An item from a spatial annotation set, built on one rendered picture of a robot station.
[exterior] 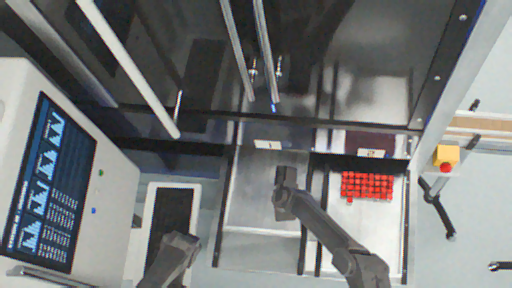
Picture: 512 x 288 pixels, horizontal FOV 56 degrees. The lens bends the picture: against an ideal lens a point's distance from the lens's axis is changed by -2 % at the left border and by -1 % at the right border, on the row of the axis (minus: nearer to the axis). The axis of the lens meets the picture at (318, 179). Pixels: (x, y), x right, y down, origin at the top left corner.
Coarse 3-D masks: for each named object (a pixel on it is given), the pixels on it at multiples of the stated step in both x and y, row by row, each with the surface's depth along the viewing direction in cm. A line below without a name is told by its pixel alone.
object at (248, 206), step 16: (240, 160) 172; (256, 160) 172; (272, 160) 172; (288, 160) 172; (304, 160) 172; (240, 176) 170; (256, 176) 170; (272, 176) 170; (304, 176) 170; (240, 192) 168; (256, 192) 168; (272, 192) 168; (240, 208) 166; (256, 208) 166; (272, 208) 166; (224, 224) 161; (240, 224) 164; (256, 224) 164; (272, 224) 164; (288, 224) 164
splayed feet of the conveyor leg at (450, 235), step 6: (420, 180) 250; (426, 186) 248; (426, 192) 246; (426, 198) 245; (432, 198) 244; (438, 198) 245; (438, 204) 244; (438, 210) 245; (444, 210) 245; (444, 216) 244; (444, 222) 245; (450, 222) 245; (450, 228) 245; (450, 234) 246; (450, 240) 250
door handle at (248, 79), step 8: (224, 0) 84; (224, 8) 86; (232, 8) 87; (224, 16) 88; (232, 16) 88; (232, 24) 90; (232, 32) 92; (232, 40) 95; (240, 40) 96; (240, 48) 98; (240, 56) 100; (240, 64) 103; (240, 72) 106; (248, 72) 107; (256, 72) 117; (248, 80) 109; (248, 88) 112; (248, 96) 116
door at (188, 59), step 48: (48, 0) 99; (96, 0) 97; (144, 0) 96; (192, 0) 95; (240, 0) 94; (96, 48) 115; (144, 48) 113; (192, 48) 111; (192, 96) 134; (240, 96) 131
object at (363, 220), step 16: (336, 176) 170; (336, 192) 168; (400, 192) 168; (336, 208) 166; (352, 208) 166; (368, 208) 166; (384, 208) 166; (400, 208) 166; (352, 224) 164; (368, 224) 164; (384, 224) 164; (400, 224) 164; (368, 240) 162; (384, 240) 162; (400, 240) 162; (384, 256) 161; (400, 256) 159; (400, 272) 156
